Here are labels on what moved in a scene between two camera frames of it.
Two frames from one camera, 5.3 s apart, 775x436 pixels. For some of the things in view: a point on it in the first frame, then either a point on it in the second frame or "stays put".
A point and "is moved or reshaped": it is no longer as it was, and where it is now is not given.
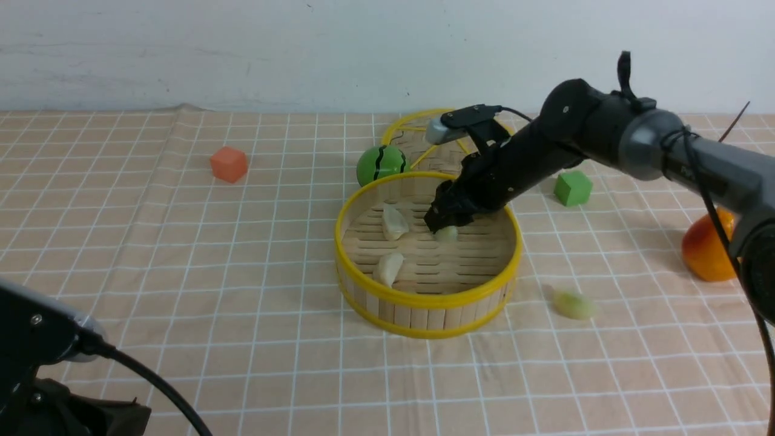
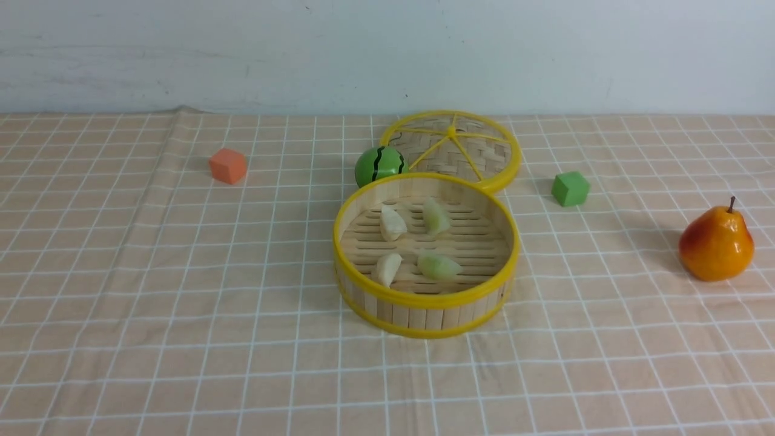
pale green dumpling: [447, 235] is moved or reshaped
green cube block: [573, 188] stays put
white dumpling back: [395, 224] stays put
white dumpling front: [389, 265] stays put
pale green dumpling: [574, 306] -> [437, 267]
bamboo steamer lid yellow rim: [408, 132] stays put
